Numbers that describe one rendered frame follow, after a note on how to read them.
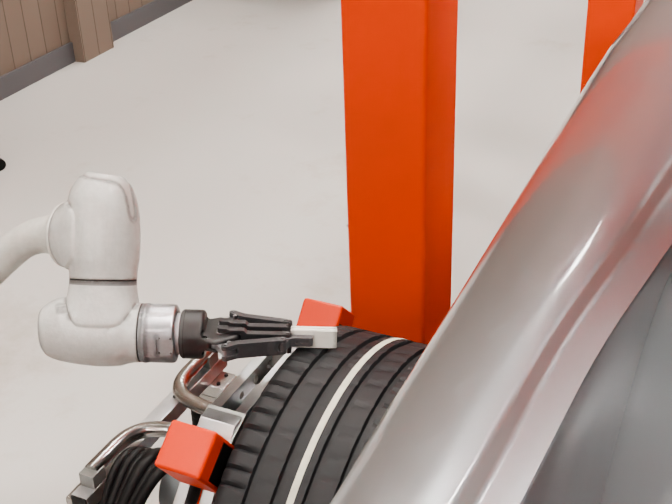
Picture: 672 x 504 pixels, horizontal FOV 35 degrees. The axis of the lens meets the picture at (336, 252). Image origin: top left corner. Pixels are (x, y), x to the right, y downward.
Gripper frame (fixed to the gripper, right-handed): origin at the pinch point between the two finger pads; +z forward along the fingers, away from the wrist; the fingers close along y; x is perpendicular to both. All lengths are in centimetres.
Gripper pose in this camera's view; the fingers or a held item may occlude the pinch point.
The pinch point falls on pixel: (313, 337)
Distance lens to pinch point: 160.0
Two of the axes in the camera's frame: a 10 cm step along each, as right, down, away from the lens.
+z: 10.0, 0.3, 0.0
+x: 0.2, -9.2, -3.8
